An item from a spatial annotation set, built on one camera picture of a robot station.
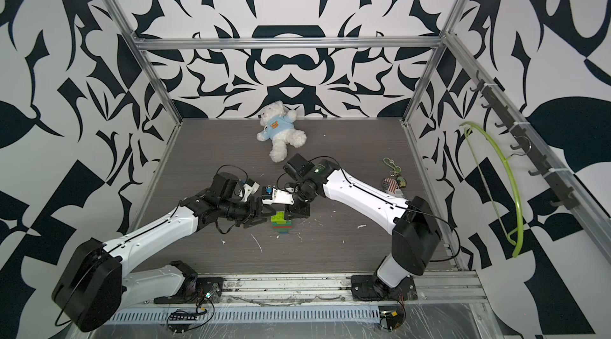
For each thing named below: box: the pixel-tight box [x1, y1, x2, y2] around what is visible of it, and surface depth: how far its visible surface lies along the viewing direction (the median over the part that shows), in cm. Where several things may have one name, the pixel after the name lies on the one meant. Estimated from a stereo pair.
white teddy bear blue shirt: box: [256, 100, 308, 164], surface depth 110 cm
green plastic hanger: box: [459, 121, 525, 258], surface depth 60 cm
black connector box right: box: [379, 309, 405, 332], surface depth 73 cm
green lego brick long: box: [272, 224, 292, 234], surface depth 85 cm
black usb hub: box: [167, 313, 199, 325], surface depth 74 cm
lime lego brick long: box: [271, 211, 287, 225], surface depth 79 cm
